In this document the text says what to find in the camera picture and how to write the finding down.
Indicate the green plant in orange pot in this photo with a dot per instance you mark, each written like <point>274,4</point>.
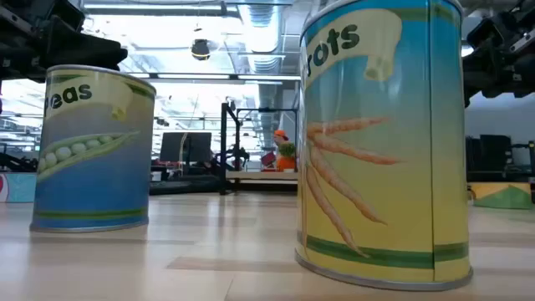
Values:
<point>286,164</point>

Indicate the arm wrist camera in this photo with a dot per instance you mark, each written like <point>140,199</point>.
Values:
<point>69,14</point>
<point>487,33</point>

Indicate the black dome ceiling fixture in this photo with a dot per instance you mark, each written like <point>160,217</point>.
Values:
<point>200,49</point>

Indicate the short yellow green label can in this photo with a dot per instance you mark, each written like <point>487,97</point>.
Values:
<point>501,198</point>

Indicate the black computer monitor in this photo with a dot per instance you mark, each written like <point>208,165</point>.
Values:
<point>192,146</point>

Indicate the long ceiling light strip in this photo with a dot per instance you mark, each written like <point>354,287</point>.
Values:
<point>192,76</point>

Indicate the short teal label can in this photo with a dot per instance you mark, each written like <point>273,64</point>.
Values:
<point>21,188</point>

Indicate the black jointed desk device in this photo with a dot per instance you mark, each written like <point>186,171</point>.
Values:
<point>240,154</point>

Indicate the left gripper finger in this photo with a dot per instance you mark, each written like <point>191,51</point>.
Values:
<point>83,52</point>

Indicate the wide dark monitor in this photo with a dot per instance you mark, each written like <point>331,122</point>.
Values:
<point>495,152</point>

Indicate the black cloth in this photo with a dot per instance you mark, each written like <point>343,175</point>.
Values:
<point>184,184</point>

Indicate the dark desk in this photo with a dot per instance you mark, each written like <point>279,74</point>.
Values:
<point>501,175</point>

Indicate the black aluminium rig frame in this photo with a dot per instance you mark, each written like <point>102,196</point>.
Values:
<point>16,164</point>

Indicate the tall carrots label can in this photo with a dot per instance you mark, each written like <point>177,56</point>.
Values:
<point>376,188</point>

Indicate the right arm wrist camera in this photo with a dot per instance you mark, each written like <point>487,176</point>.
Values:
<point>487,33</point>

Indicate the wooden shelf with black frame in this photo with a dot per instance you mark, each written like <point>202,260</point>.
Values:
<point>259,175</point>

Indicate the tall peas label can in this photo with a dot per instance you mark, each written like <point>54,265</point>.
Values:
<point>92,175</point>

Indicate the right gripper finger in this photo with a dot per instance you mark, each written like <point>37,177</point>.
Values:
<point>485,73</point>

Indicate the narrow dark monitor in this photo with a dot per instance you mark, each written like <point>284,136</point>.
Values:
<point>473,154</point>

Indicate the red tilted box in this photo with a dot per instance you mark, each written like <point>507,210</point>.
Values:
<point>268,160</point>

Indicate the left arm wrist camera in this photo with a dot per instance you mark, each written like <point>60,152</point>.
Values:
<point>69,14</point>

